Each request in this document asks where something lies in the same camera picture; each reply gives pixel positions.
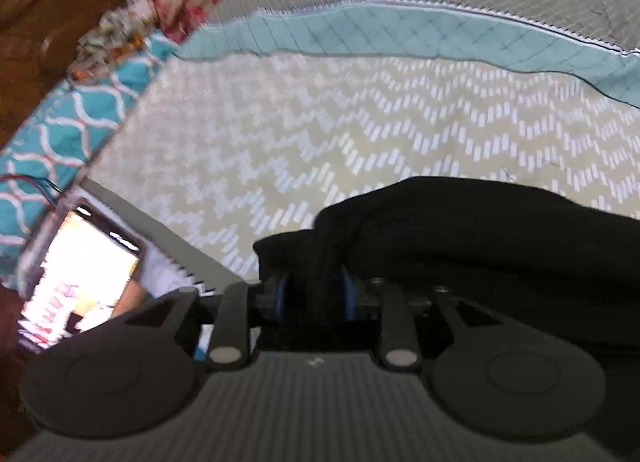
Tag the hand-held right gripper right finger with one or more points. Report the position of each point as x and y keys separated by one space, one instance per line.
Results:
x=348 y=299

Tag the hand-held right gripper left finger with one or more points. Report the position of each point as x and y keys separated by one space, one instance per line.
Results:
x=281 y=303

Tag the black pants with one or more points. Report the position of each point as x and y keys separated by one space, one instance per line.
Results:
x=475 y=242

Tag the quilted patchwork blanket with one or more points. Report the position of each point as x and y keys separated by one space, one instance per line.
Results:
x=310 y=141

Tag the smartphone with lit screen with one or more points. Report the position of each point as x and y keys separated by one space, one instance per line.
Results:
x=80 y=267

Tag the brown wooden headboard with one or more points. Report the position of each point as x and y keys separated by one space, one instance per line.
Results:
x=45 y=16

